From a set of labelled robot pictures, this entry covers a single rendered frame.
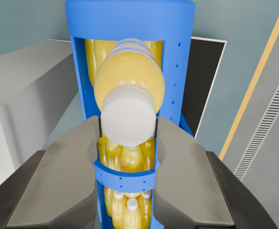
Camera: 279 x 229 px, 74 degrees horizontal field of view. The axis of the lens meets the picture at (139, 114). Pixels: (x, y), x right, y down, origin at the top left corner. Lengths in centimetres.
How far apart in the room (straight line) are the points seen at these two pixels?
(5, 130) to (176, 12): 53
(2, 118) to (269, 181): 295
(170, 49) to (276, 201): 327
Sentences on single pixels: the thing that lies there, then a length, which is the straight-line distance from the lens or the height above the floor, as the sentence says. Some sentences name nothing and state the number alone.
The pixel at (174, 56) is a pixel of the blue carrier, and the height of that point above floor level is 121.
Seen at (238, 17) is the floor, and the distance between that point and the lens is 179.
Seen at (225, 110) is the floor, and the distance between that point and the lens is 203.
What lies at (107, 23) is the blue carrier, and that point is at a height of 123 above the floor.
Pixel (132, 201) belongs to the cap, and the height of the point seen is 116.
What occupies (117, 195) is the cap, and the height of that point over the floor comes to 113.
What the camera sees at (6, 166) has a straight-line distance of 71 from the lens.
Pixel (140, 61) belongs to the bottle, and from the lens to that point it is 16.
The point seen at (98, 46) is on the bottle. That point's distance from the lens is 45.
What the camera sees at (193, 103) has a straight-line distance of 169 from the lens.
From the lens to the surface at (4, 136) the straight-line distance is 64.
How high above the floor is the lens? 158
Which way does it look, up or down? 60 degrees down
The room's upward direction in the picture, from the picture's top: 175 degrees clockwise
